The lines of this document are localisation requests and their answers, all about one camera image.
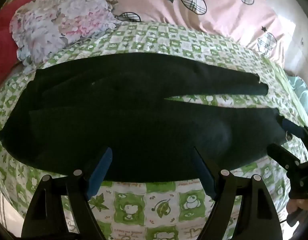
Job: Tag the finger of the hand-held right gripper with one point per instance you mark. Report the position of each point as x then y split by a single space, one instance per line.
281 153
292 127

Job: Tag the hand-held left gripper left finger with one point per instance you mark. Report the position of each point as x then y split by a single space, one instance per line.
100 173

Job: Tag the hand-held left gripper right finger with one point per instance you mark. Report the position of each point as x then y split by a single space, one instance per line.
204 173

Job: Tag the black pants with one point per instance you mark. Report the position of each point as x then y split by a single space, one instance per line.
119 120

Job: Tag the person's right hand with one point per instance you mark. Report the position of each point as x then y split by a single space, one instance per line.
293 205

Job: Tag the teal patterned cloth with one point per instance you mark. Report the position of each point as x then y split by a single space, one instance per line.
302 92

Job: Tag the green checkered bedsheet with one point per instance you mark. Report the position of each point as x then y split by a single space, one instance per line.
159 205

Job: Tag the white wardrobe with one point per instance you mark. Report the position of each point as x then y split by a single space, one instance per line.
293 30

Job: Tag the floral ruffled pillow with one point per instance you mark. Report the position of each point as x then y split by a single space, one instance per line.
56 22

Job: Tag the red cloth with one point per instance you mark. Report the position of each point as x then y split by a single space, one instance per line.
4 42

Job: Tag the pink duvet with plaid hearts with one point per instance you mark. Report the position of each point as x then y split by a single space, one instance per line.
149 2

